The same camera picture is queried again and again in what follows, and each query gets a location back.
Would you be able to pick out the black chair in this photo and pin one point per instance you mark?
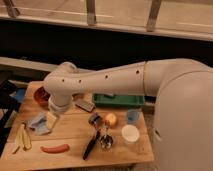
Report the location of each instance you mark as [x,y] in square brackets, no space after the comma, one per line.
[6,102]

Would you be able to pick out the orange apple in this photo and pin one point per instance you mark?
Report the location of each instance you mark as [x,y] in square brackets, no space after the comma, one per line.
[111,119]

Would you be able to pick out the black handled tool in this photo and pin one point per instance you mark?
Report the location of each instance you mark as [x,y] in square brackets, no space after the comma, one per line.
[91,145]

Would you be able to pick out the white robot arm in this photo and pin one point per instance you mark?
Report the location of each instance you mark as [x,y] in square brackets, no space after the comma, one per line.
[183,119]

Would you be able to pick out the blue crumpled cloth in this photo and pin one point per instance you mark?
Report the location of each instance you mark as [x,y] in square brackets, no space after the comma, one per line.
[38,124]

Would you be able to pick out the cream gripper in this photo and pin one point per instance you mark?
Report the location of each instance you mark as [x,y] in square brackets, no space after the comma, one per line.
[51,117]

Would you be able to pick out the metal measuring cup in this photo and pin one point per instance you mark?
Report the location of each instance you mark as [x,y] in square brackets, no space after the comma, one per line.
[106,140]

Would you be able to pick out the white plastic cup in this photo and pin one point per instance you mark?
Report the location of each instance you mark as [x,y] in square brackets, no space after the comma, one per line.
[130,133]

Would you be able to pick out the red bowl with grapes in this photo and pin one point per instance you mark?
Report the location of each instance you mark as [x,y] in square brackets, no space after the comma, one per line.
[41,97]

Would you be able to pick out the red pepper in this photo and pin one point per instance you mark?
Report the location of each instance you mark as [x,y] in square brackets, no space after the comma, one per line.
[57,149]

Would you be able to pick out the wooden table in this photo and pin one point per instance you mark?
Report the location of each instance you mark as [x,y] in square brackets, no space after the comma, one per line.
[73,129]

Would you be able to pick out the blue plastic cup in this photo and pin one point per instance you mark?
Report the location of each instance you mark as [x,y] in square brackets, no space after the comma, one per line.
[132,116]

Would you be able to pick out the green plastic tray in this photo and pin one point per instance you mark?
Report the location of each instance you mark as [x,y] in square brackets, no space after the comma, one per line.
[121,101]

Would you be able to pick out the small metal can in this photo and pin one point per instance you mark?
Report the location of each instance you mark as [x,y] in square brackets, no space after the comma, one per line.
[95,120]

